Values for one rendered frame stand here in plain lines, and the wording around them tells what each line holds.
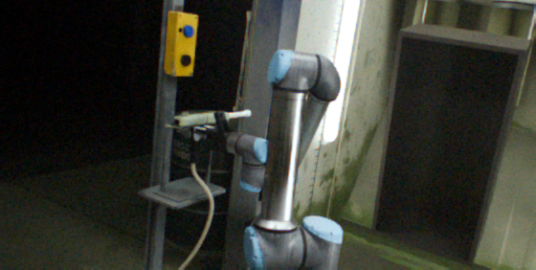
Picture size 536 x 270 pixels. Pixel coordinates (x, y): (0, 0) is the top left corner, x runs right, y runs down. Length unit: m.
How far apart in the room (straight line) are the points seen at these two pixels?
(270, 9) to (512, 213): 2.28
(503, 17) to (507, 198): 1.30
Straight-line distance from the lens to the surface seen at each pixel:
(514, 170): 3.75
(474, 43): 2.29
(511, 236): 3.60
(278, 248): 1.55
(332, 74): 1.52
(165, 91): 2.11
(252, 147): 1.82
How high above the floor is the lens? 1.55
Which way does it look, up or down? 13 degrees down
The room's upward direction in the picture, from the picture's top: 9 degrees clockwise
